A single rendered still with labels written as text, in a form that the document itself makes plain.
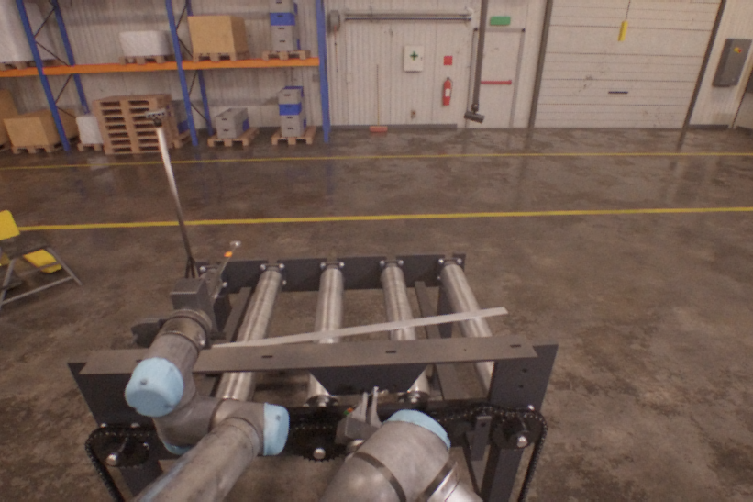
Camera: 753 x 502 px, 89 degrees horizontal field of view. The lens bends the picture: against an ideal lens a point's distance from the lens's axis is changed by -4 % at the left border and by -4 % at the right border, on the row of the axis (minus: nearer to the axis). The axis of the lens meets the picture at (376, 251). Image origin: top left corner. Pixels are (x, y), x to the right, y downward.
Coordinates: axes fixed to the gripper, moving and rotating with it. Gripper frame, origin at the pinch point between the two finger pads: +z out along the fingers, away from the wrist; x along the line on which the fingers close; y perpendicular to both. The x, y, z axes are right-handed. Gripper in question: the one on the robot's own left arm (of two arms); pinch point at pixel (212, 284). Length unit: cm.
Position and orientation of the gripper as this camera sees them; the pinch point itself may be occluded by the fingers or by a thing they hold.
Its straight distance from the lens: 90.9
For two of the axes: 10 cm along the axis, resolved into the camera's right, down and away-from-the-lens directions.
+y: 10.0, -0.3, 0.5
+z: -0.6, -4.7, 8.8
